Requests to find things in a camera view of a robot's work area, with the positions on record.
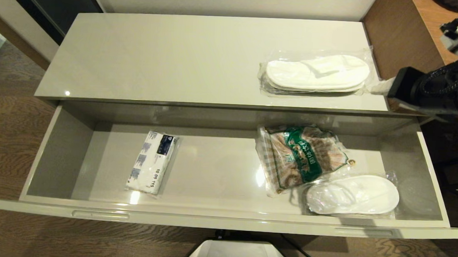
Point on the glossy white cabinet drawer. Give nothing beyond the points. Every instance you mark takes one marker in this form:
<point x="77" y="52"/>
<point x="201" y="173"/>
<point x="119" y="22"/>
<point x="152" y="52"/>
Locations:
<point x="211" y="174"/>

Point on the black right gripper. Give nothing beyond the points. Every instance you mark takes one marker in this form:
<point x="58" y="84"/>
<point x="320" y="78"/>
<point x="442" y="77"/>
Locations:
<point x="406" y="88"/>

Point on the dark round vase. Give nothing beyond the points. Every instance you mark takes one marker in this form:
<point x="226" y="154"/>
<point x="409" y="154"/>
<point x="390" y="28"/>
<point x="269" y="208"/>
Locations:
<point x="451" y="2"/>

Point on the glossy white low cabinet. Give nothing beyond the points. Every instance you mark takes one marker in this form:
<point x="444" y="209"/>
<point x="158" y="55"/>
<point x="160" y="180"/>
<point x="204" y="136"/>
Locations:
<point x="178" y="56"/>

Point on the white blue tissue pack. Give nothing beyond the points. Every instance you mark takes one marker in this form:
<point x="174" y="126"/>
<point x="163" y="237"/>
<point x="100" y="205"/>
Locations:
<point x="152" y="163"/>

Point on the green brown snack bag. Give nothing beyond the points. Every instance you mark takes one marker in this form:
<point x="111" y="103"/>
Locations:
<point x="301" y="158"/>

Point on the brown wooden side cabinet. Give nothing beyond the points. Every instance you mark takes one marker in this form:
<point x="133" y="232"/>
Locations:
<point x="403" y="35"/>

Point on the white slippers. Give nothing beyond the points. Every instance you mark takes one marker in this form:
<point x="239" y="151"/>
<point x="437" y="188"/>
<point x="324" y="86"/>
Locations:
<point x="316" y="74"/>
<point x="357" y="194"/>

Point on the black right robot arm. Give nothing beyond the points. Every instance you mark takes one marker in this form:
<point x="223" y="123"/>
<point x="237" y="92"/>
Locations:
<point x="454" y="92"/>

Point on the silver and black robot base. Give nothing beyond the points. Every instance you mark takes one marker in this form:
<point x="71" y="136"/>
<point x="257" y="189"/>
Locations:
<point x="239" y="256"/>

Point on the dark glass door panel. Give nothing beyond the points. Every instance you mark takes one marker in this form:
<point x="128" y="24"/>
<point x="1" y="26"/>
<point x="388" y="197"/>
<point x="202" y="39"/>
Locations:
<point x="52" y="5"/>

